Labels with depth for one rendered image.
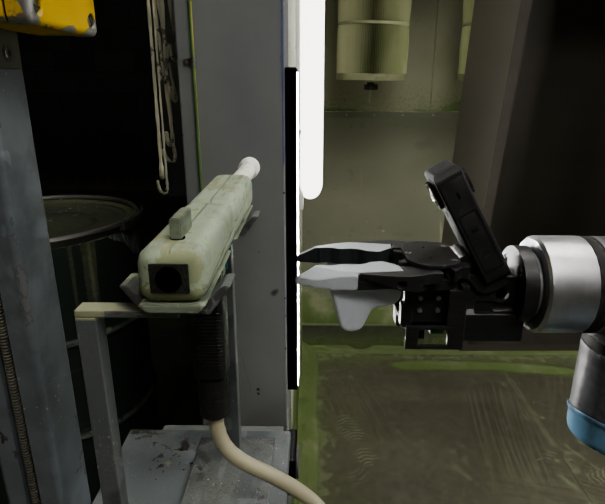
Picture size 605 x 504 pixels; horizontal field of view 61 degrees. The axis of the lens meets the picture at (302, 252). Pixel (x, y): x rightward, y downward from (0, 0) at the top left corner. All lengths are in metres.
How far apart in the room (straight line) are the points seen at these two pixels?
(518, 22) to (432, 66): 1.55
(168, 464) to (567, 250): 0.53
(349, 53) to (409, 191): 0.73
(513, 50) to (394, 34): 1.19
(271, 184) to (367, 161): 1.79
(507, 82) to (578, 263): 0.90
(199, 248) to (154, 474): 0.41
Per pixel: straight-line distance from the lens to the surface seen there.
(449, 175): 0.45
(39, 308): 0.54
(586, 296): 0.50
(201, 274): 0.36
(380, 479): 1.83
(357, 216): 2.59
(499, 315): 0.51
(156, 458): 0.74
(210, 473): 0.70
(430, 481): 1.85
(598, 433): 0.60
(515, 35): 1.34
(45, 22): 0.46
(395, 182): 2.68
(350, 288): 0.44
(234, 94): 0.93
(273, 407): 1.12
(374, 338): 2.50
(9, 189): 0.50
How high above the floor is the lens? 1.25
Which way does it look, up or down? 18 degrees down
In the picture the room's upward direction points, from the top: straight up
